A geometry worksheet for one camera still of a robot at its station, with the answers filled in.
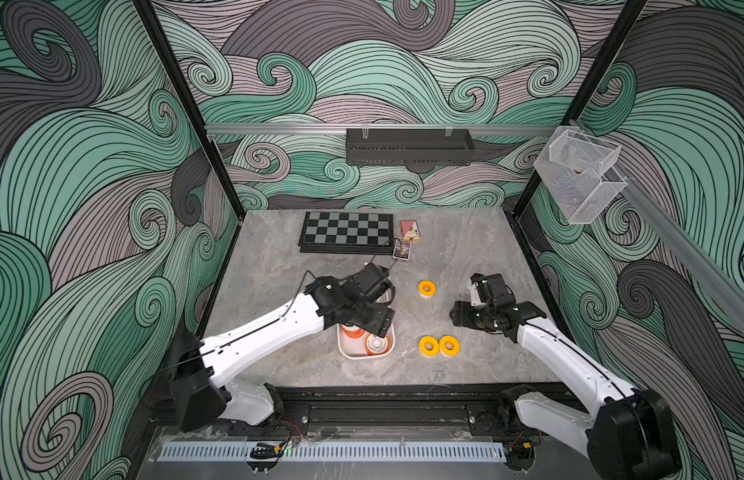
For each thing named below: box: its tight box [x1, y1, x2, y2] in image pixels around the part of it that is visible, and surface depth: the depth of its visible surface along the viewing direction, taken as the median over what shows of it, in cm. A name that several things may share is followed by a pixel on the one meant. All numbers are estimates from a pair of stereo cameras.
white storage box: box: [336, 322, 396, 360], surface depth 85 cm
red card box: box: [400, 220, 421, 241], surface depth 116 cm
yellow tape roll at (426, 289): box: [418, 280, 437, 299], surface depth 99 cm
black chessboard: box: [298, 211, 395, 255], surface depth 112 cm
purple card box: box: [392, 239, 412, 261], surface depth 109 cm
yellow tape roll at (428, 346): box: [418, 335, 439, 359], surface depth 86 cm
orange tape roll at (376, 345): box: [365, 333, 390, 356], surface depth 85 cm
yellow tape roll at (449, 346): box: [439, 335, 461, 357], surface depth 86 cm
